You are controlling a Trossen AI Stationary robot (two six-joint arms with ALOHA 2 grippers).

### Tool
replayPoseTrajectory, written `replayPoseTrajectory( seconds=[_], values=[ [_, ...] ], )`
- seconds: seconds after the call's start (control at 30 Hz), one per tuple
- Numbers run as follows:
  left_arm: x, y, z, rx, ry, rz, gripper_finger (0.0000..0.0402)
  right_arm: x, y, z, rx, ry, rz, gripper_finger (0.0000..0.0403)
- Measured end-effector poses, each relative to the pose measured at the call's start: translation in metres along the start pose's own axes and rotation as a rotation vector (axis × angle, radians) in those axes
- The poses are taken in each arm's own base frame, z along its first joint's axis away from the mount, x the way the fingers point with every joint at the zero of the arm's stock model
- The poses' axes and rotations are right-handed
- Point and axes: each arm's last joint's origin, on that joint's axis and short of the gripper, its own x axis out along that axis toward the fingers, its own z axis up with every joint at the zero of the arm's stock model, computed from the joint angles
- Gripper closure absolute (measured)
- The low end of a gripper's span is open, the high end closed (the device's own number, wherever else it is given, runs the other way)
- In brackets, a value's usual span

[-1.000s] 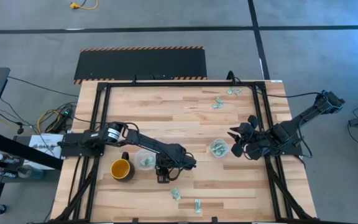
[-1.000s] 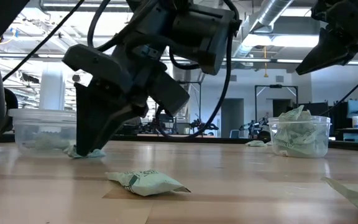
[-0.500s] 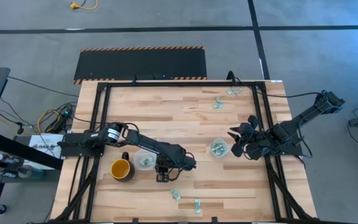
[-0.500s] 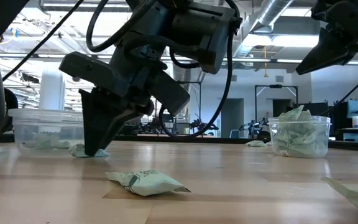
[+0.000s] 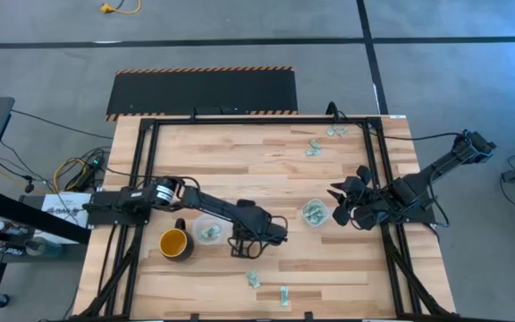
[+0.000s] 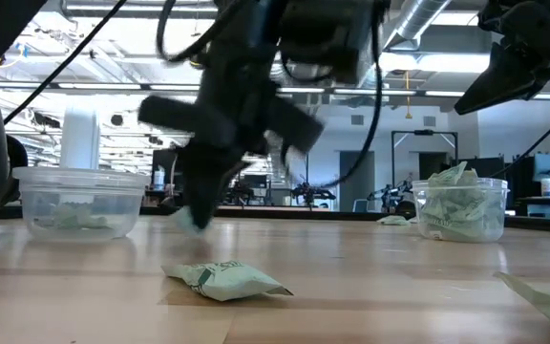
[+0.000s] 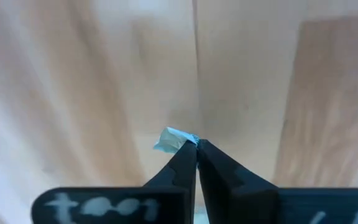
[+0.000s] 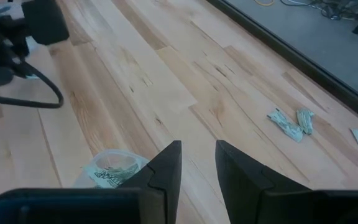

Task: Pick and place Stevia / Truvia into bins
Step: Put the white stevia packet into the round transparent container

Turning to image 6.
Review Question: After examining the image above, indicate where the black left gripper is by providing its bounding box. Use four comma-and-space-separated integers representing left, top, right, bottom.
137, 28, 325, 230

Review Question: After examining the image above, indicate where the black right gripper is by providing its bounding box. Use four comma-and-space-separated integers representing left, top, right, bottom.
455, 0, 550, 116

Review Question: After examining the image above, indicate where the clear plastic bin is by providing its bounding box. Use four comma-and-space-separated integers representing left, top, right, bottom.
411, 177, 511, 244
11, 165, 151, 243

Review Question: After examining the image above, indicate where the black monitor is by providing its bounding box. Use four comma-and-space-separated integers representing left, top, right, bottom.
152, 147, 183, 185

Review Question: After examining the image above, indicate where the dark door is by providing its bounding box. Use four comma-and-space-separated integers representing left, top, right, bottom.
417, 151, 451, 181

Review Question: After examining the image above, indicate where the long white light bar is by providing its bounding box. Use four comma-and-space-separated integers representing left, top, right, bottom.
0, 80, 479, 99

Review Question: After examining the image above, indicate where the grey door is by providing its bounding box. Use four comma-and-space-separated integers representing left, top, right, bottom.
339, 150, 376, 212

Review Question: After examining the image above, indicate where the white building column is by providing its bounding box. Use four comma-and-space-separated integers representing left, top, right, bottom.
59, 107, 102, 169

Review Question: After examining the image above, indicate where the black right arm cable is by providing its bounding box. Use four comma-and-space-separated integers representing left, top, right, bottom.
488, 94, 550, 179

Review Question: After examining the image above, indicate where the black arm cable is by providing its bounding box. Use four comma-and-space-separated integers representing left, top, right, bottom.
488, 94, 550, 179
282, 0, 385, 190
2, 0, 129, 126

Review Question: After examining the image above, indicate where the black gantry frame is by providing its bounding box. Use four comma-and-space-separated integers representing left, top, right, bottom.
390, 129, 459, 192

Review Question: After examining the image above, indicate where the yellow hanging cord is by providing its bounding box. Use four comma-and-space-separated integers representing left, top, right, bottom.
403, 70, 413, 120

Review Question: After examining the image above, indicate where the silver ceiling duct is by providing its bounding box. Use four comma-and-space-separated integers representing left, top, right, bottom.
384, 0, 453, 49

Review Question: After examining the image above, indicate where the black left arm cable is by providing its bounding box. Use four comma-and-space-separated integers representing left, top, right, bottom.
2, 0, 129, 126
282, 0, 385, 190

